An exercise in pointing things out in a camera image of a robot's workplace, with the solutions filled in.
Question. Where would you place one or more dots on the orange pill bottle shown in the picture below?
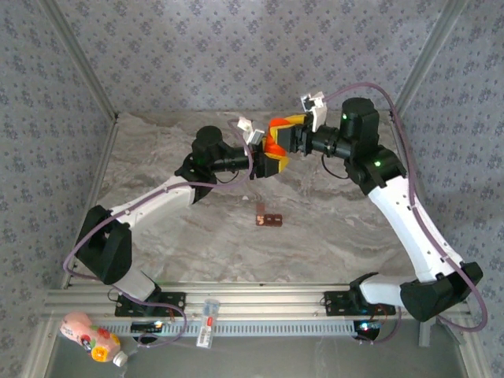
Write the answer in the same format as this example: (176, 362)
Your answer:
(272, 147)

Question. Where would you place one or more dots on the brown pill organizer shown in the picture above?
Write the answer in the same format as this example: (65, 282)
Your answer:
(273, 220)

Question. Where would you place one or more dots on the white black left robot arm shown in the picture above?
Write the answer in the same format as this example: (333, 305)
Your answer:
(153, 201)

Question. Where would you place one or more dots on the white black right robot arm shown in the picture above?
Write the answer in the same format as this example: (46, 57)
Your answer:
(409, 228)

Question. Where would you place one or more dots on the clear plastic labelled packet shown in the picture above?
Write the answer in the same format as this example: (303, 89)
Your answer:
(206, 327)

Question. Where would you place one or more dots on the small circuit board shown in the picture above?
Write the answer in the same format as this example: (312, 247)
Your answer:
(145, 325)
(368, 327)

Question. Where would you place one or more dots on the pink drink bottle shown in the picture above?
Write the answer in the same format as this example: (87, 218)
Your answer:
(98, 346)

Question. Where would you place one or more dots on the aluminium side rail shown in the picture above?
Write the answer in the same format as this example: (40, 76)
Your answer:
(420, 197)
(100, 173)

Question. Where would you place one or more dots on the aluminium corner post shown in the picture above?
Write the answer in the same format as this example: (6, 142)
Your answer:
(82, 59)
(425, 59)

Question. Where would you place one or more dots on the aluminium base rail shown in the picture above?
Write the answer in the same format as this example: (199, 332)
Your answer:
(275, 299)

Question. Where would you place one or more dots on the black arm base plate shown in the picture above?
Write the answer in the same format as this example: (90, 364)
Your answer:
(173, 301)
(334, 303)

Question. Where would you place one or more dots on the grey metal bracket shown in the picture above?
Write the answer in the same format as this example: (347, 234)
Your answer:
(426, 336)

